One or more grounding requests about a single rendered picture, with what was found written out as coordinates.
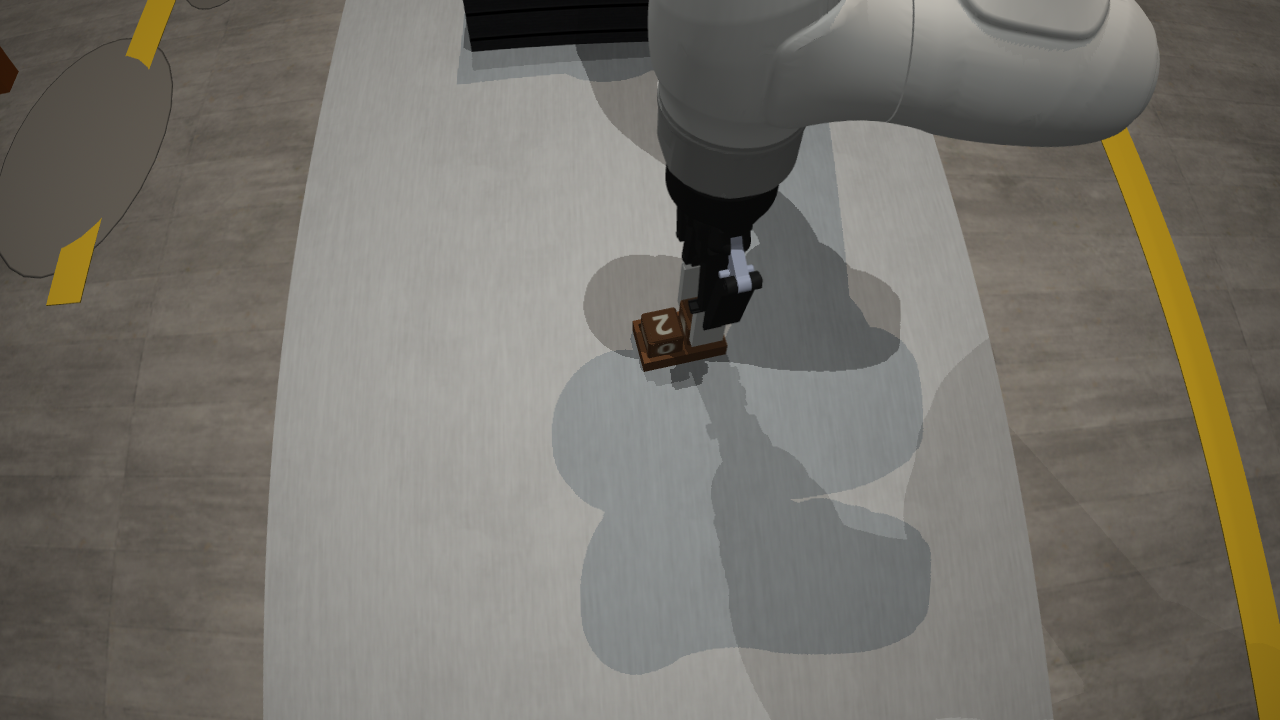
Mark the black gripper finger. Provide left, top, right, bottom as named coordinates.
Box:
left=689, top=219, right=763, bottom=347
left=676, top=208, right=700, bottom=307

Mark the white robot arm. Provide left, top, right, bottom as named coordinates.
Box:
left=648, top=0, right=1160, bottom=199

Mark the brown wooden tray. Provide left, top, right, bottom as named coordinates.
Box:
left=632, top=319, right=727, bottom=372

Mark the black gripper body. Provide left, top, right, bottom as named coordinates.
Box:
left=666, top=164, right=780, bottom=256

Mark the brown calendar cube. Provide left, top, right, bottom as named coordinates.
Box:
left=641, top=307, right=684, bottom=357
left=678, top=297, right=698, bottom=345

